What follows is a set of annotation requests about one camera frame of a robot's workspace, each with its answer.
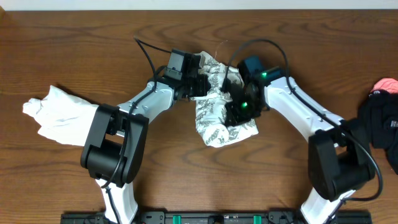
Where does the white fern print dress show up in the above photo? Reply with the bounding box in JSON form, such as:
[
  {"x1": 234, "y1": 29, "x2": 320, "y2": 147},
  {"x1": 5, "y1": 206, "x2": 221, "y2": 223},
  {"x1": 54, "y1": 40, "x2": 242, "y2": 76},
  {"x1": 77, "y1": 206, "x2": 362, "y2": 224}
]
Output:
[{"x1": 190, "y1": 51, "x2": 259, "y2": 148}]

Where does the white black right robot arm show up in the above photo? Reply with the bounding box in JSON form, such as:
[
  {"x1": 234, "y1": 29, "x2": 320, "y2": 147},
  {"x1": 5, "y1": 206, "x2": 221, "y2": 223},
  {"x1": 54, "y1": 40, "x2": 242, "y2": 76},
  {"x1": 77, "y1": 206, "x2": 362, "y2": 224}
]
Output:
[{"x1": 221, "y1": 56, "x2": 379, "y2": 223}]

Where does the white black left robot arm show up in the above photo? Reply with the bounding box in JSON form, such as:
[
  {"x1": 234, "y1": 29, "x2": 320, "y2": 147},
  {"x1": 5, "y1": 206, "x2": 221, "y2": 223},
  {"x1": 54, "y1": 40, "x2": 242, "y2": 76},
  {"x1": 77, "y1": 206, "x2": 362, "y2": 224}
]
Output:
[{"x1": 80, "y1": 49, "x2": 210, "y2": 223}]

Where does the white folded shirt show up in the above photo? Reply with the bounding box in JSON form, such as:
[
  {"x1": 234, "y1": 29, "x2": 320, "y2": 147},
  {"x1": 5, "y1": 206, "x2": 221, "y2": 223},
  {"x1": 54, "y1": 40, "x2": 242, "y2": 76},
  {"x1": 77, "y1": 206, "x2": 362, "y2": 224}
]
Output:
[{"x1": 22, "y1": 85, "x2": 98, "y2": 146}]

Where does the black garment with label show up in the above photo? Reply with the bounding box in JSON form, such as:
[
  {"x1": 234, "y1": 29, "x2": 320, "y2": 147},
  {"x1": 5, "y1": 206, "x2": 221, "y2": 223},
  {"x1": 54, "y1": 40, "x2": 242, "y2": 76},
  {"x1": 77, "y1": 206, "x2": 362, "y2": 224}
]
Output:
[{"x1": 358, "y1": 90, "x2": 397, "y2": 174}]

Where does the pink cloth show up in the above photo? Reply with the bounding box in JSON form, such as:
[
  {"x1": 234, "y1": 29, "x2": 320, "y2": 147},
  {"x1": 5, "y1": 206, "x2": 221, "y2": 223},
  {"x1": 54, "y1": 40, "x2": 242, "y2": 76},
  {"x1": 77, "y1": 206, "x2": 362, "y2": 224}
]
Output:
[{"x1": 371, "y1": 78, "x2": 398, "y2": 94}]

